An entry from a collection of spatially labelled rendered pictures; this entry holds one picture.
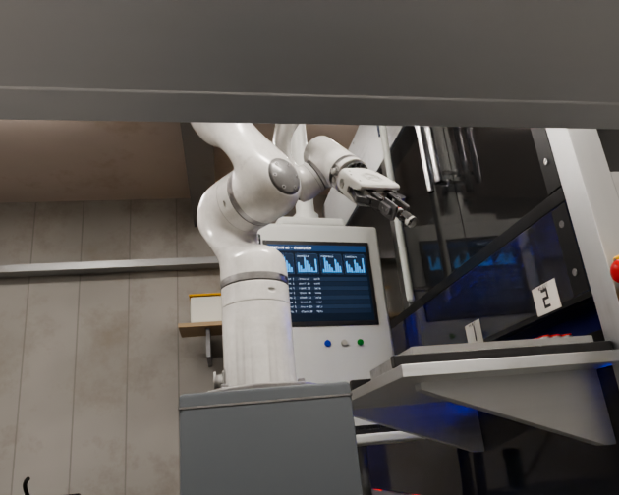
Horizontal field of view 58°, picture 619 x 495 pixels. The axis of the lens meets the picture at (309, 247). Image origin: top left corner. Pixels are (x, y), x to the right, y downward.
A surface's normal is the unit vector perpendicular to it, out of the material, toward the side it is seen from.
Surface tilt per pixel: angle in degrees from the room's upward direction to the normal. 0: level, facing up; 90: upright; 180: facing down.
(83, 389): 90
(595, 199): 90
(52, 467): 90
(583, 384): 90
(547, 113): 180
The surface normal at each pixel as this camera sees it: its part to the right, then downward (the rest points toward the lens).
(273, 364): 0.43, -0.36
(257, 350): 0.06, -0.36
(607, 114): 0.09, 0.93
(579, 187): -0.98, 0.03
